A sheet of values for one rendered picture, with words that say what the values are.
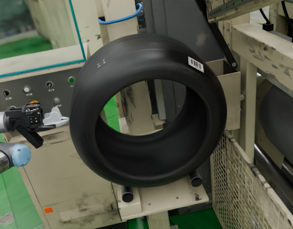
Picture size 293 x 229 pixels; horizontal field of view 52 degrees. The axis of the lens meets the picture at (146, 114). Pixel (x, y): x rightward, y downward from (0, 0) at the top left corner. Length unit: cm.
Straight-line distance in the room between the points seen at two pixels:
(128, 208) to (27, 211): 161
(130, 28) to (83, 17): 313
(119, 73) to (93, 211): 137
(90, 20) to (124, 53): 348
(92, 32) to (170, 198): 344
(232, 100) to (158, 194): 55
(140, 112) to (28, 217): 158
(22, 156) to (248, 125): 105
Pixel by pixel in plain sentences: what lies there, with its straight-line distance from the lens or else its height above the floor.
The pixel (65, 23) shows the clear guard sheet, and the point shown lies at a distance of 158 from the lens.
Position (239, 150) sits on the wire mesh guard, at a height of 100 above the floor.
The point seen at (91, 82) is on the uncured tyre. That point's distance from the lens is 98.
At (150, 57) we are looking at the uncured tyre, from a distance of 95.
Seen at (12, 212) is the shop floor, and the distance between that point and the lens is 283.
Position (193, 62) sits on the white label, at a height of 140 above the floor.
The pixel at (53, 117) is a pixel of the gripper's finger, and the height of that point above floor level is 127.
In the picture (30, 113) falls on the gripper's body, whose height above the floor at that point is 130.
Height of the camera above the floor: 175
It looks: 29 degrees down
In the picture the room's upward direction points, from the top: 10 degrees counter-clockwise
